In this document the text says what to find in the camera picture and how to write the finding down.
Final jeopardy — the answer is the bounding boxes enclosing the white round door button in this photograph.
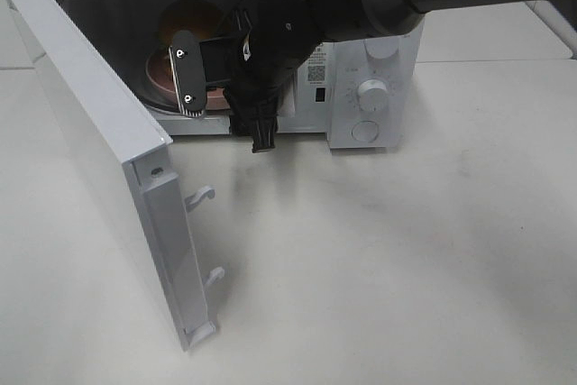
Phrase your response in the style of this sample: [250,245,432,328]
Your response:
[352,121,380,143]

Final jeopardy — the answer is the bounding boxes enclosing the burger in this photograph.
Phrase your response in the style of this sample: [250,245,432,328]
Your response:
[158,0,223,45]

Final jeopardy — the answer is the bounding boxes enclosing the glass turntable plate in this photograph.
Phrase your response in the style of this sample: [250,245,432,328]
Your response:
[138,89,180,114]

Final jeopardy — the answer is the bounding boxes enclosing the white power knob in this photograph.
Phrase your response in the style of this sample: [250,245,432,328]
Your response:
[363,36,399,60]

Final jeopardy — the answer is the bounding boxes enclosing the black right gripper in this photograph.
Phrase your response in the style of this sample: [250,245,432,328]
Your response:
[169,0,323,153]

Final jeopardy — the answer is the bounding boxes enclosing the pink plate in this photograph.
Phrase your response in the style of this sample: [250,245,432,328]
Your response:
[145,49,230,113]

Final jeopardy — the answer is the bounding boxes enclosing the white microwave door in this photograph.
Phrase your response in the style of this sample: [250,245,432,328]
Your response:
[6,0,224,350]

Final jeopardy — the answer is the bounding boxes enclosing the white timer knob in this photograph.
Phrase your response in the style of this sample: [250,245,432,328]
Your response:
[357,79,389,113]

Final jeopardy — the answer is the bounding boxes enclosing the white microwave oven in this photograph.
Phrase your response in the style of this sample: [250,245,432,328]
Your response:
[11,0,427,151]

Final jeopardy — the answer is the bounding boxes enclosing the white warning label sticker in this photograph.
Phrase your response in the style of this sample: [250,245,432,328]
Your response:
[306,43,328,86]

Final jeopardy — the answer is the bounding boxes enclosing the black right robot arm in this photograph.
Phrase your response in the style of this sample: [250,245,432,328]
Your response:
[169,0,532,153]

